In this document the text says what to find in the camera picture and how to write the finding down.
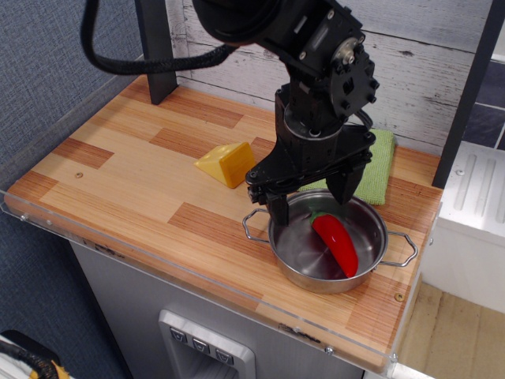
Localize dark grey right post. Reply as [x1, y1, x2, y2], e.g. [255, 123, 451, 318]
[432, 0, 504, 189]

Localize stainless steel pot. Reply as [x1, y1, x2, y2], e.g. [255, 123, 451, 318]
[265, 189, 394, 294]

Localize grey toy fridge cabinet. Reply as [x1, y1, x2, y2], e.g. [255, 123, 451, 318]
[72, 242, 365, 378]

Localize green folded cloth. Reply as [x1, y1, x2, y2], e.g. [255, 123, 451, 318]
[297, 128, 396, 207]

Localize dark grey post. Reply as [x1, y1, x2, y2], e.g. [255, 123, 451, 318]
[432, 0, 504, 189]
[135, 0, 178, 105]

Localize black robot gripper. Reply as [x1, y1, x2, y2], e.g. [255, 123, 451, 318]
[246, 84, 375, 226]

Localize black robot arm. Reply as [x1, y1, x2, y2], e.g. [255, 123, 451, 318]
[193, 1, 379, 226]

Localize red toy chili pepper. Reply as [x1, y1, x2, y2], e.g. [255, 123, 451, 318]
[309, 212, 359, 278]

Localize silver dispenser button panel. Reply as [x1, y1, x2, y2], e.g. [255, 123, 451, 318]
[159, 310, 256, 378]

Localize yellow toy cheese wedge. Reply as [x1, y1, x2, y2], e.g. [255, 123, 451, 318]
[194, 142, 256, 189]

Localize dark grey left post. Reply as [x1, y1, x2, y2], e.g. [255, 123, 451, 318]
[135, 0, 178, 105]

